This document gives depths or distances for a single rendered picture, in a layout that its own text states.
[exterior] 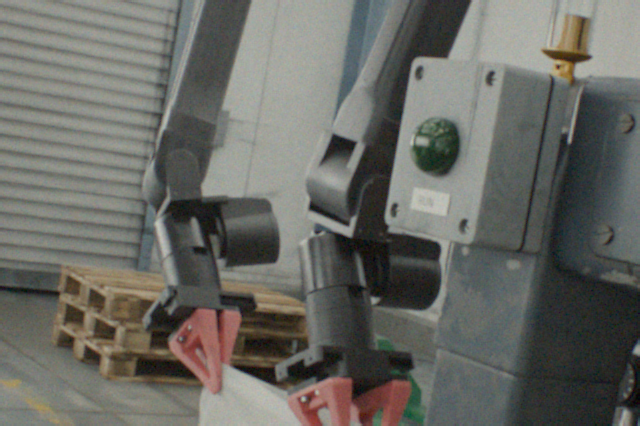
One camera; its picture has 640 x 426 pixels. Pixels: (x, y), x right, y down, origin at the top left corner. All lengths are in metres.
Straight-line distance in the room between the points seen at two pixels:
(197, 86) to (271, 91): 7.91
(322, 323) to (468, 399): 0.39
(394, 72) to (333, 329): 0.22
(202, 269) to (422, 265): 0.27
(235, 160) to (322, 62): 1.00
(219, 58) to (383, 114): 0.39
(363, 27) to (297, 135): 0.95
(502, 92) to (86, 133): 8.05
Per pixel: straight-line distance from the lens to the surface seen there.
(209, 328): 1.26
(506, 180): 0.63
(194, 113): 1.37
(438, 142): 0.64
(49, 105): 8.53
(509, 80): 0.63
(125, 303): 6.19
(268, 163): 9.34
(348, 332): 1.06
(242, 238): 1.34
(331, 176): 1.08
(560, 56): 0.71
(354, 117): 1.08
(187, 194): 1.33
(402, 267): 1.12
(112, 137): 8.71
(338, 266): 1.08
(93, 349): 6.56
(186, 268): 1.30
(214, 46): 1.42
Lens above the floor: 1.27
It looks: 3 degrees down
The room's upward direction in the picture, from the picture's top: 10 degrees clockwise
